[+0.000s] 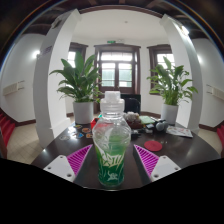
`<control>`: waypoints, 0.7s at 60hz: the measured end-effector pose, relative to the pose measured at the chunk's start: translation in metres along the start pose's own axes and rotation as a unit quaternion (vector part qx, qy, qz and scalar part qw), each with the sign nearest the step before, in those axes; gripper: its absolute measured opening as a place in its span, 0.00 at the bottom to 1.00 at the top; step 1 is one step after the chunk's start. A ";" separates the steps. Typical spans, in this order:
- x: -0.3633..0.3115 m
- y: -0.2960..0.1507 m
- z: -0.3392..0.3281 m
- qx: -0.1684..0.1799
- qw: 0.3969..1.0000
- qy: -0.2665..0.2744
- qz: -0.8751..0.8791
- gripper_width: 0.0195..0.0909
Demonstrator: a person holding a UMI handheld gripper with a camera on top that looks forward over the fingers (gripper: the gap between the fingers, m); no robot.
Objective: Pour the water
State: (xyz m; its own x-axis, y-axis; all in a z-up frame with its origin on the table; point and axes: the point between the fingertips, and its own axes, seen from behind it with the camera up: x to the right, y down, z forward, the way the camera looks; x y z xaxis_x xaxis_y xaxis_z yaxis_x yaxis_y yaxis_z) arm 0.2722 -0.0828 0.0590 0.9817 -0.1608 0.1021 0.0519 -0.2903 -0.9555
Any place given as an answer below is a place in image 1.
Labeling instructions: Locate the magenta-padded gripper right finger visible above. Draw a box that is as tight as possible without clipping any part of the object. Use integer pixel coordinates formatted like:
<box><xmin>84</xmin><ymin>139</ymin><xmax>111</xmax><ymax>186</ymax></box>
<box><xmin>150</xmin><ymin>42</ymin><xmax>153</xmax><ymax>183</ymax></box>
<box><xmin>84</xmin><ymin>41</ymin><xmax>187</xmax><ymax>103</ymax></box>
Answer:
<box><xmin>133</xmin><ymin>144</ymin><xmax>183</xmax><ymax>183</ymax></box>

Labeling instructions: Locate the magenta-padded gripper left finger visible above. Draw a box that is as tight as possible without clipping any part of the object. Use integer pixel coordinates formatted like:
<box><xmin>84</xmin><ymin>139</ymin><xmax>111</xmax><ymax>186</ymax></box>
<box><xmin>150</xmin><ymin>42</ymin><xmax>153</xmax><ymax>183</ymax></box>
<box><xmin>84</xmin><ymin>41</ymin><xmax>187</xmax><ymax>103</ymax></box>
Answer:
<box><xmin>43</xmin><ymin>144</ymin><xmax>95</xmax><ymax>187</ymax></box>

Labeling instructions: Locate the clear bottle with green label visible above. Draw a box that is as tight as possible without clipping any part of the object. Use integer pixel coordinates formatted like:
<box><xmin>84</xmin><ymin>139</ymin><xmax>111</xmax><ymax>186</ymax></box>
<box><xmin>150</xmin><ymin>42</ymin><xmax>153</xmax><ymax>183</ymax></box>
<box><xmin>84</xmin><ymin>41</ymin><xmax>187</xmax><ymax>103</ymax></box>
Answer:
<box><xmin>92</xmin><ymin>90</ymin><xmax>132</xmax><ymax>188</ymax></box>

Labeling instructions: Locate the flat round red coaster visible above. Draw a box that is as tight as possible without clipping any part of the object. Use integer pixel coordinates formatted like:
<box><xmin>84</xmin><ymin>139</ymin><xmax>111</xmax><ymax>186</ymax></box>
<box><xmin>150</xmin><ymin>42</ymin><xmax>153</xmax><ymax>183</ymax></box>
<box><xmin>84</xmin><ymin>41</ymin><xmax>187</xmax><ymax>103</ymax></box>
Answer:
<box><xmin>143</xmin><ymin>140</ymin><xmax>164</xmax><ymax>153</ymax></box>

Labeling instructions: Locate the dark grey round device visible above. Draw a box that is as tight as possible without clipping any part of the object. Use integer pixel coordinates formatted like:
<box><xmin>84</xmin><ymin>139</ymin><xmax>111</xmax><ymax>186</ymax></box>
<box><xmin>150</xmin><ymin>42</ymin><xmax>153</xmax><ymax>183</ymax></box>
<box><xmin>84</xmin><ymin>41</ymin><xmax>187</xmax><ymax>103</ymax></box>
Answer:
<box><xmin>153</xmin><ymin>118</ymin><xmax>170</xmax><ymax>132</ymax></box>

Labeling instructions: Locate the printed paper leaflet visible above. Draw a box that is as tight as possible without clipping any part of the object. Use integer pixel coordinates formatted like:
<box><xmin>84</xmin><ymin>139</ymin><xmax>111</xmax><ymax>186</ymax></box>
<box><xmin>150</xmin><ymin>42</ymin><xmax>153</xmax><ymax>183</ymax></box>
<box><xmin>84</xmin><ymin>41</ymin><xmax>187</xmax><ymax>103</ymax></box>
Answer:
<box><xmin>165</xmin><ymin>125</ymin><xmax>194</xmax><ymax>139</ymax></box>

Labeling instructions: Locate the green notepad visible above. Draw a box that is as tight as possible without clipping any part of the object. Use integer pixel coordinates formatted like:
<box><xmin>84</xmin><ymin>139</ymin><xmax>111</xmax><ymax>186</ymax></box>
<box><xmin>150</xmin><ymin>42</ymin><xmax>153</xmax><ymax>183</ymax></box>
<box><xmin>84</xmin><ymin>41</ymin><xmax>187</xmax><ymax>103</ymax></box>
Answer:
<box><xmin>139</xmin><ymin>115</ymin><xmax>157</xmax><ymax>125</ymax></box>

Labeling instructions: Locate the leafy plant in white pot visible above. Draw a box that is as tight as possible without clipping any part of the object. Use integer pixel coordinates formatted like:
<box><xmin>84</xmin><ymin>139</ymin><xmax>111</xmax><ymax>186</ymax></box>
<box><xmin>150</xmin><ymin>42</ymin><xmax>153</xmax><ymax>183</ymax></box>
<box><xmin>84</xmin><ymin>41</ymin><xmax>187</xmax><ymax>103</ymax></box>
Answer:
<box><xmin>146</xmin><ymin>56</ymin><xmax>199</xmax><ymax>126</ymax></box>
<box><xmin>49</xmin><ymin>51</ymin><xmax>103</xmax><ymax>125</ymax></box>

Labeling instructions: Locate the black chair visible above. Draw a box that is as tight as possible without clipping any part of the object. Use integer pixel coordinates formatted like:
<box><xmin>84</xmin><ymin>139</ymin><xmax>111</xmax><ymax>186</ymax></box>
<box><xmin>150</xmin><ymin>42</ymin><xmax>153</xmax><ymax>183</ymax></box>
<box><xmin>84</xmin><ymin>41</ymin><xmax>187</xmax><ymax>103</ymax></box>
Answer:
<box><xmin>120</xmin><ymin>93</ymin><xmax>142</xmax><ymax>114</ymax></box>

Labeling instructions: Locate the brown framed glass door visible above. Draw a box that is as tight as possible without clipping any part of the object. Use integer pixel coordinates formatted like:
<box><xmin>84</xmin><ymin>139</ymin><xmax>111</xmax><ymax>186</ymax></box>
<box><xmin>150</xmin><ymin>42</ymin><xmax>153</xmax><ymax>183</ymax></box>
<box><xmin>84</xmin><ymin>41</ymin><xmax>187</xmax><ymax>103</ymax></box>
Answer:
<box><xmin>94</xmin><ymin>43</ymin><xmax>142</xmax><ymax>96</ymax></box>

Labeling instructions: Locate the brown framed window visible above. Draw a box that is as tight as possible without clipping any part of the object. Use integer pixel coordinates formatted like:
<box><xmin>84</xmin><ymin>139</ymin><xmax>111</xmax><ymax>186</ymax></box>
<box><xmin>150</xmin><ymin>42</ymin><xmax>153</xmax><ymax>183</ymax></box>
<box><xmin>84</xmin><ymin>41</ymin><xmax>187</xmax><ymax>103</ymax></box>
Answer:
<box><xmin>68</xmin><ymin>42</ymin><xmax>89</xmax><ymax>69</ymax></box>
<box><xmin>147</xmin><ymin>44</ymin><xmax>176</xmax><ymax>96</ymax></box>

